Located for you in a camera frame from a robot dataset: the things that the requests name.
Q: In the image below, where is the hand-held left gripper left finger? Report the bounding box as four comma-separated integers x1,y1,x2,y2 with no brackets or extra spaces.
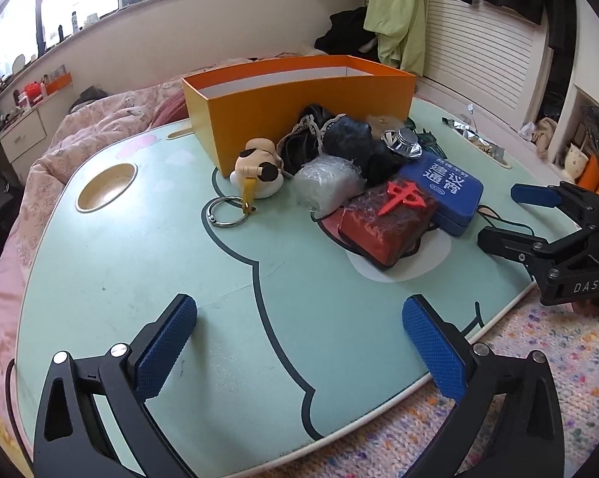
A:
32,293,199,478

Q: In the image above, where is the plush dog keychain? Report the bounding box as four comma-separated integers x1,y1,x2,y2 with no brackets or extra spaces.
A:
206,139,285,229

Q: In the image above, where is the pink floral blanket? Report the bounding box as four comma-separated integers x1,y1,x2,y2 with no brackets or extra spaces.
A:
0,82,191,409

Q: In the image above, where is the white drawer cabinet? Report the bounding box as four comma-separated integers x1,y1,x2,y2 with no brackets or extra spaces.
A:
0,107,49,163

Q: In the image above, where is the bubble wrap bundle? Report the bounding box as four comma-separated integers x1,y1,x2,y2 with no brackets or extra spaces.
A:
294,155,366,217

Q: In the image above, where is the light green cartoon desktop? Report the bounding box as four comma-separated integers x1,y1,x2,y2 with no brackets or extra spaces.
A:
11,94,564,478

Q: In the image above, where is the green toy truck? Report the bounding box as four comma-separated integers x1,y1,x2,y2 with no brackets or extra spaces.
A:
414,129,447,157

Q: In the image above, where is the silver foil packet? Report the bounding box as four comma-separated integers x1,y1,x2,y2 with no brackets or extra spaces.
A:
441,104,504,163

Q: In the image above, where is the red mahjong tile block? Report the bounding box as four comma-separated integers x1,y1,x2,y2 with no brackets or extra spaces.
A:
338,182,438,270

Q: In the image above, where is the black lace cloth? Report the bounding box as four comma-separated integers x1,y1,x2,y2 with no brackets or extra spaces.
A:
277,104,347,176

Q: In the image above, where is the white printed cup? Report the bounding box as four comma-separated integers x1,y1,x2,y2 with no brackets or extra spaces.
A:
563,143,589,182

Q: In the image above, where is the blue zip case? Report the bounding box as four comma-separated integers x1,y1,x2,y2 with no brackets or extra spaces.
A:
398,152,484,237

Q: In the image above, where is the beige plush toy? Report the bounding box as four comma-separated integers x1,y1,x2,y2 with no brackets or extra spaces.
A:
519,117,559,160

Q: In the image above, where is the dark bag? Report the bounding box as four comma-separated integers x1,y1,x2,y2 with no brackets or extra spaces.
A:
70,86,111,113

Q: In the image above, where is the multicolour knitted cloth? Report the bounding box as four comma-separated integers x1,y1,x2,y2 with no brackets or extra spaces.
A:
329,284,599,478

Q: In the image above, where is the black plastic bag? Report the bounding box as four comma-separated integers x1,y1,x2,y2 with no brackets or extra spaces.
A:
324,114,405,187

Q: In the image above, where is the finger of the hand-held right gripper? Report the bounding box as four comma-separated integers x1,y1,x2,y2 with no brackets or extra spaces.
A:
510,182,599,230
477,225,599,284

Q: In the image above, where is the orange cardboard box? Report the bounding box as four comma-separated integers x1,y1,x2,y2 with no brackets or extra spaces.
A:
181,55,417,179

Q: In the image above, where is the light green hanging cloth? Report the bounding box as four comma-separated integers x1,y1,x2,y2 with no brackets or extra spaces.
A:
363,0,430,76

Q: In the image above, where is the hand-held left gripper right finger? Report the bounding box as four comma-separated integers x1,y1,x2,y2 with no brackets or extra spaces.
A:
401,294,565,478

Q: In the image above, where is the white louvered panel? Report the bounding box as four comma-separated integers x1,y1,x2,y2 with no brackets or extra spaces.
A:
424,0,552,125

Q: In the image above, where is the black clothes pile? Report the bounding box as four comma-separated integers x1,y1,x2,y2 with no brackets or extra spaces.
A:
314,7,380,53

